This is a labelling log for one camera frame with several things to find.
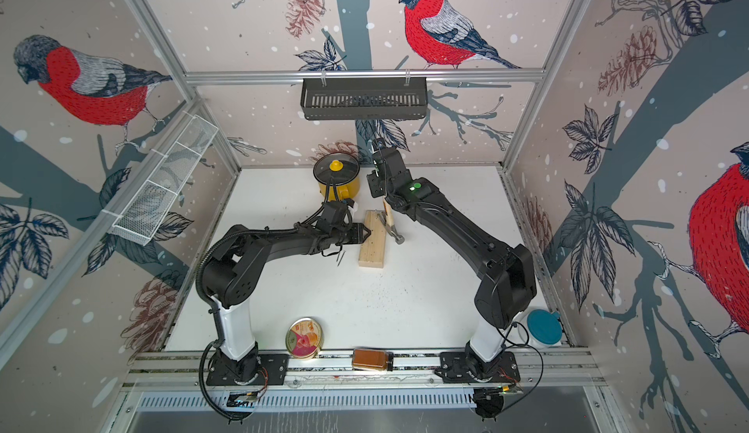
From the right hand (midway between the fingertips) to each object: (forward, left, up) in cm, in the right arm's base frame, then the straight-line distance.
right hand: (380, 169), depth 83 cm
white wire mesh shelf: (-12, +68, -7) cm, 69 cm away
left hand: (-6, +3, -22) cm, 23 cm away
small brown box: (-44, +2, -25) cm, 51 cm away
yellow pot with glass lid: (+14, +17, -15) cm, 26 cm away
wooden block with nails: (-12, +3, -24) cm, 27 cm away
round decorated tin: (-40, +19, -24) cm, 51 cm away
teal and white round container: (-40, -36, -6) cm, 55 cm away
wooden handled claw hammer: (-7, -2, -17) cm, 18 cm away
